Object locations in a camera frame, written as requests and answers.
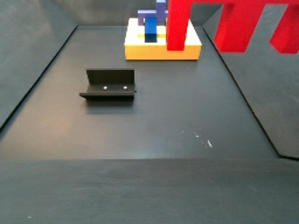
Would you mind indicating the red cross-shaped block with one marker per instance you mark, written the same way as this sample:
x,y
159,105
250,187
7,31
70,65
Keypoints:
x,y
238,23

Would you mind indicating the purple cross-shaped block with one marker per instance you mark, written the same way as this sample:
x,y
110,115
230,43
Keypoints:
x,y
158,13

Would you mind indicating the blue long block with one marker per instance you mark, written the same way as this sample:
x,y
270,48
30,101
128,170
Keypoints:
x,y
150,30

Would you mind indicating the yellow base board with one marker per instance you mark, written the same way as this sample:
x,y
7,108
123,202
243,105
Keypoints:
x,y
138,50

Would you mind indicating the black metal bracket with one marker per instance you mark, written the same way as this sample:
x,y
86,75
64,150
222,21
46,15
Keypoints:
x,y
110,84

